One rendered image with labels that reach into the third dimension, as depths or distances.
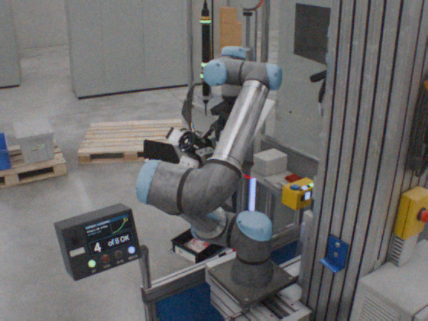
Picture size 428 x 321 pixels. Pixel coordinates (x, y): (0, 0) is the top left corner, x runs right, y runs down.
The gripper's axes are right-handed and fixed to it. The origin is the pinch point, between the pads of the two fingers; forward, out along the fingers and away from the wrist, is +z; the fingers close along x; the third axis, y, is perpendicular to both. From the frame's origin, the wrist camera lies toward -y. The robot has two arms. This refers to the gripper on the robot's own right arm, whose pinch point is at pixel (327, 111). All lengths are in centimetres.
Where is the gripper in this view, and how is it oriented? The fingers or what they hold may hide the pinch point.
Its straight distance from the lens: 181.2
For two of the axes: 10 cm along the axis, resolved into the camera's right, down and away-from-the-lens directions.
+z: 0.0, 9.1, 4.1
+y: 5.7, 3.4, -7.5
